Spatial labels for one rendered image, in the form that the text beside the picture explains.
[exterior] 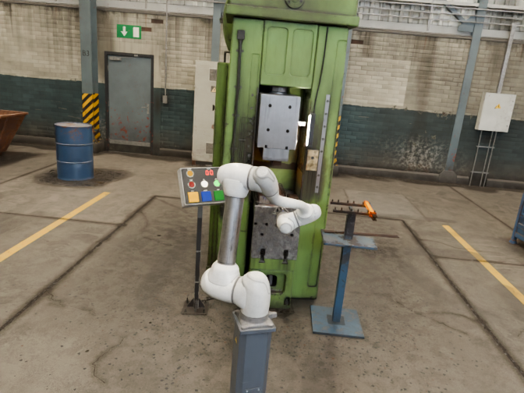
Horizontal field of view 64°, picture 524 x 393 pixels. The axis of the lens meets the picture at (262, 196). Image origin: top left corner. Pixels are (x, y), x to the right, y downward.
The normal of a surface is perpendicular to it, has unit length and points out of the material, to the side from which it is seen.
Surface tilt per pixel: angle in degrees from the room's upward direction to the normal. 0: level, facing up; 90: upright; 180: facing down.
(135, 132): 90
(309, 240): 90
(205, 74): 90
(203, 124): 90
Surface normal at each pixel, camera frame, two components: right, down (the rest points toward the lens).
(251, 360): 0.28, 0.29
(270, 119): 0.06, 0.28
